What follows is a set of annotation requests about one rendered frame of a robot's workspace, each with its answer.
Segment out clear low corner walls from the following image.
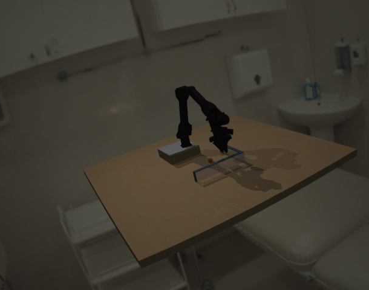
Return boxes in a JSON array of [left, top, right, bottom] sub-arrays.
[[195, 148, 246, 182]]

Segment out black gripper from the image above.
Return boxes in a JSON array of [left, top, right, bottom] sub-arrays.
[[209, 126, 232, 153]]

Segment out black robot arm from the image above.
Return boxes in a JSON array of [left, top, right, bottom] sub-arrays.
[[175, 86, 229, 148]]

